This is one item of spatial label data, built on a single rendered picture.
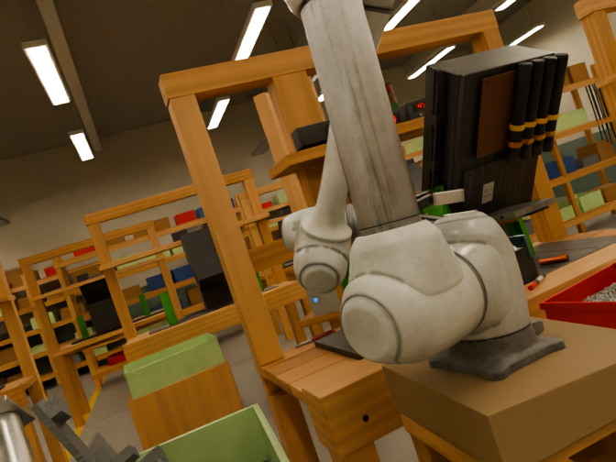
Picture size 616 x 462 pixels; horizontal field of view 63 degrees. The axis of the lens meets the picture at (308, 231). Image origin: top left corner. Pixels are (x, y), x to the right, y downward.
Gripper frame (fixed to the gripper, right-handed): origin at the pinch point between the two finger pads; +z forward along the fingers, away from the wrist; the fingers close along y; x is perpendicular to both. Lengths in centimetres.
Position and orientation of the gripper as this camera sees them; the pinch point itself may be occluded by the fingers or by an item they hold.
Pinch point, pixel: (465, 205)
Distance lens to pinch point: 116.9
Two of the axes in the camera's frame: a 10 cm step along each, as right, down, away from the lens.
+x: 1.9, 9.0, 3.8
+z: 9.8, -1.5, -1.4
